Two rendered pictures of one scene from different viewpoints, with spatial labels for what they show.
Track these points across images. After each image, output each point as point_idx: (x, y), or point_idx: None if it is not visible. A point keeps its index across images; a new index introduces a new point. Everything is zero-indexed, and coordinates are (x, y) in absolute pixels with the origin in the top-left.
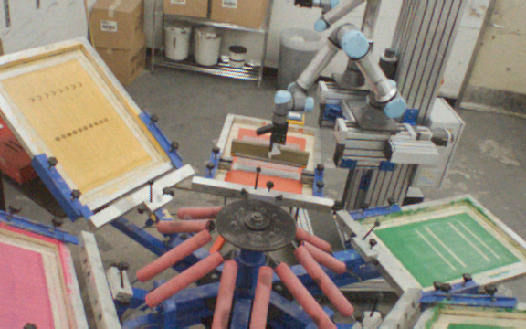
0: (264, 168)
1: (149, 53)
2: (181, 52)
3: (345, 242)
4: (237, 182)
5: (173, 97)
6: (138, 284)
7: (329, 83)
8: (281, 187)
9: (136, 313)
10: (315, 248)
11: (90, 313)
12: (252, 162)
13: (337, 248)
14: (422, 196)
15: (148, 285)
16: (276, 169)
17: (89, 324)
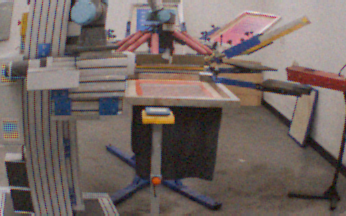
0: (172, 84)
1: None
2: None
3: (75, 212)
4: (189, 82)
5: None
6: (250, 213)
7: (120, 53)
8: (152, 81)
9: (238, 203)
10: (131, 38)
11: (263, 197)
12: (186, 88)
13: (83, 214)
14: (7, 153)
15: (243, 214)
16: (161, 85)
17: (259, 194)
